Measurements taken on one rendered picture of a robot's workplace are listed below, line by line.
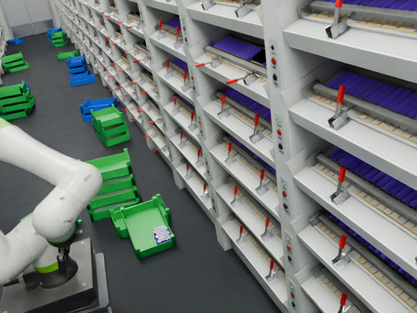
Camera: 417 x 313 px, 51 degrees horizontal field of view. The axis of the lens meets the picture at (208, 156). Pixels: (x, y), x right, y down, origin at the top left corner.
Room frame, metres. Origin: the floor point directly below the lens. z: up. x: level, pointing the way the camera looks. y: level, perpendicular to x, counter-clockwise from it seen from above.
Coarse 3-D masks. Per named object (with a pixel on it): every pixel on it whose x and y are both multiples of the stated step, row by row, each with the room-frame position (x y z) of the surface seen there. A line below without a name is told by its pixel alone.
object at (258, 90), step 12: (216, 36) 1.75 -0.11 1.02; (228, 36) 1.76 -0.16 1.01; (192, 48) 1.71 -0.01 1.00; (204, 48) 1.71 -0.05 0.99; (264, 48) 1.48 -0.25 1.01; (204, 60) 1.66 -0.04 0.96; (252, 60) 1.44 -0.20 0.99; (204, 72) 1.66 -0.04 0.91; (216, 72) 1.50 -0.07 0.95; (228, 72) 1.45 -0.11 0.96; (240, 72) 1.40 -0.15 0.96; (228, 84) 1.44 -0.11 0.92; (240, 84) 1.32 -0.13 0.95; (252, 84) 1.27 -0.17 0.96; (264, 84) 1.14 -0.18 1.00; (252, 96) 1.27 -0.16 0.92; (264, 96) 1.17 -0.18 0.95
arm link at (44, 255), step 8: (24, 224) 1.28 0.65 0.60; (16, 232) 1.24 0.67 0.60; (24, 232) 1.24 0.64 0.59; (32, 232) 1.24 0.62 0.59; (24, 240) 1.21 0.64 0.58; (32, 240) 1.22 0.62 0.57; (40, 240) 1.24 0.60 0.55; (32, 248) 1.21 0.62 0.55; (40, 248) 1.23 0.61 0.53; (48, 248) 1.25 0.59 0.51; (56, 248) 1.27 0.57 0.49; (32, 256) 1.20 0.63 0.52; (40, 256) 1.24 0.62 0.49; (48, 256) 1.24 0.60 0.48; (32, 264) 1.26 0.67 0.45; (40, 264) 1.24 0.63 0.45; (48, 264) 1.24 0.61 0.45; (56, 264) 1.25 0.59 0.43; (40, 272) 1.25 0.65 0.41; (48, 272) 1.24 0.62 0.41
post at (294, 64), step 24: (264, 0) 1.12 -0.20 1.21; (288, 0) 1.06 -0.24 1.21; (264, 24) 1.13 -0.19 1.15; (288, 48) 1.05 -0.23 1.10; (288, 72) 1.05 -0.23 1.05; (288, 120) 1.05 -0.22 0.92; (288, 144) 1.06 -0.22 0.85; (288, 168) 1.07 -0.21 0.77; (288, 216) 1.09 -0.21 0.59; (288, 264) 1.11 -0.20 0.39; (288, 288) 1.13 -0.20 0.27
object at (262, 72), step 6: (210, 48) 1.67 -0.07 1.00; (204, 54) 1.69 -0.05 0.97; (216, 54) 1.61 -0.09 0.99; (222, 54) 1.56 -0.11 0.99; (228, 54) 1.53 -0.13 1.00; (228, 60) 1.51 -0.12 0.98; (234, 60) 1.45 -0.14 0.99; (240, 60) 1.43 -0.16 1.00; (240, 66) 1.41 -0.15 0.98; (246, 66) 1.37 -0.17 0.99; (252, 66) 1.34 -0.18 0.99; (258, 66) 1.31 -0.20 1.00; (246, 72) 1.35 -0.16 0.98; (258, 72) 1.29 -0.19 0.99; (264, 72) 1.26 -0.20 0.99
